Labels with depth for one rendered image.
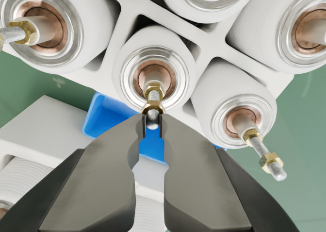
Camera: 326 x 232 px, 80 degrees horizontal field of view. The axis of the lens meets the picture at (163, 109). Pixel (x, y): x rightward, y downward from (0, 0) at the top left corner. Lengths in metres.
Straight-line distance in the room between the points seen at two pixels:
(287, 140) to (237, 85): 0.46
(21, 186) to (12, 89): 0.27
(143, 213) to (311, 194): 0.64
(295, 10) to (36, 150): 0.42
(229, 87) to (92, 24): 0.16
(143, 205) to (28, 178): 0.21
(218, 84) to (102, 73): 0.16
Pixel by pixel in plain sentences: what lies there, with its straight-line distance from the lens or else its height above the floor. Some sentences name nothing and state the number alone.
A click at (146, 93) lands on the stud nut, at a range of 0.18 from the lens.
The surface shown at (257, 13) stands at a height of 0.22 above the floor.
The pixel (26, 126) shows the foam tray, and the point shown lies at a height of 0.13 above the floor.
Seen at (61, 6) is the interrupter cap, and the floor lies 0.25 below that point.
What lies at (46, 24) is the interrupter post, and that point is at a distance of 0.22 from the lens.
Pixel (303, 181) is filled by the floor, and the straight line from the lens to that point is 0.84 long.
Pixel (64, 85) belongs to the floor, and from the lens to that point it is 0.54.
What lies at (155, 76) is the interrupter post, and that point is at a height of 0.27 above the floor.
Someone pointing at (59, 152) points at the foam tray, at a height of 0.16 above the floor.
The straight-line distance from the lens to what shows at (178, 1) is 0.21.
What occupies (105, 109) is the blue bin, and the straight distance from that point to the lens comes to 0.52.
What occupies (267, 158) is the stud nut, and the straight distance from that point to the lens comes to 0.20.
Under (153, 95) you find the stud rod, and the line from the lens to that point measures 0.17.
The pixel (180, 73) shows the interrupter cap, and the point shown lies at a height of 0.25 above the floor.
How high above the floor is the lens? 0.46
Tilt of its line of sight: 62 degrees down
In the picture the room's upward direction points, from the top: 177 degrees clockwise
